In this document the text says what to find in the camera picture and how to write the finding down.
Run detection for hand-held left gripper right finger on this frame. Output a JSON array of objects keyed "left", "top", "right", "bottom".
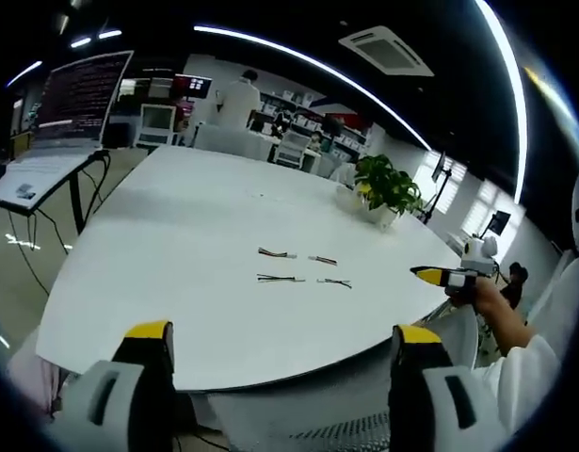
[{"left": 387, "top": 323, "right": 512, "bottom": 452}]

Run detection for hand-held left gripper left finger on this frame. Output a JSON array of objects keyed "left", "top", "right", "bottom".
[{"left": 47, "top": 319, "right": 178, "bottom": 452}]

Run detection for long JST connector cable black wires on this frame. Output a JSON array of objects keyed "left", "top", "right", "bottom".
[{"left": 256, "top": 273, "right": 307, "bottom": 284}]

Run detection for JST connector cable multicoloured wires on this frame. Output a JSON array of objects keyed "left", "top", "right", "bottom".
[{"left": 257, "top": 246, "right": 298, "bottom": 261}]

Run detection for person's right hand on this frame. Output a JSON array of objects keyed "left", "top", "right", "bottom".
[{"left": 446, "top": 276, "right": 507, "bottom": 317}]

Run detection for small black monitor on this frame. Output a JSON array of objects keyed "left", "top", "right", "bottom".
[{"left": 490, "top": 210, "right": 512, "bottom": 236}]

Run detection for white mesh chair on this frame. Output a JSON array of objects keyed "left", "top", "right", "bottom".
[
  {"left": 189, "top": 347, "right": 396, "bottom": 452},
  {"left": 420, "top": 300, "right": 483, "bottom": 371}
]

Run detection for monitor on black tripod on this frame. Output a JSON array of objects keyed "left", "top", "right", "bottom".
[{"left": 423, "top": 150, "right": 454, "bottom": 226}]

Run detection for white plant pot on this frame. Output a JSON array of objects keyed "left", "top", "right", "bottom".
[{"left": 335, "top": 184, "right": 398, "bottom": 231}]

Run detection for green potted plant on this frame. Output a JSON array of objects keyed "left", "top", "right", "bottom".
[{"left": 353, "top": 153, "right": 426, "bottom": 218}]

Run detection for curved ceiling strip light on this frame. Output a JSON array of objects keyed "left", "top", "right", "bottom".
[{"left": 474, "top": 0, "right": 528, "bottom": 204}]

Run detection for storage shelves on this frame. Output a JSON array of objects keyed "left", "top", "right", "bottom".
[{"left": 259, "top": 89, "right": 371, "bottom": 161}]

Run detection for white laptop stand table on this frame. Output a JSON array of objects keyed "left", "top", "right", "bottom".
[{"left": 0, "top": 149, "right": 112, "bottom": 236}]

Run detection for ceiling air conditioner vent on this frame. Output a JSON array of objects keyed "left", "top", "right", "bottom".
[{"left": 337, "top": 24, "right": 436, "bottom": 78}]

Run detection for long ceiling strip light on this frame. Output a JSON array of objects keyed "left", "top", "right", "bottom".
[{"left": 193, "top": 24, "right": 432, "bottom": 153}]

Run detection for open laptop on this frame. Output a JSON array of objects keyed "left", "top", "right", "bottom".
[{"left": 6, "top": 50, "right": 136, "bottom": 167}]

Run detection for black hanging cable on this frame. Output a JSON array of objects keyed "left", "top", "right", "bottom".
[{"left": 6, "top": 150, "right": 112, "bottom": 296}]

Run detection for wall screen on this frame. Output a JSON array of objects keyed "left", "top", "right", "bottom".
[{"left": 174, "top": 73, "right": 214, "bottom": 101}]

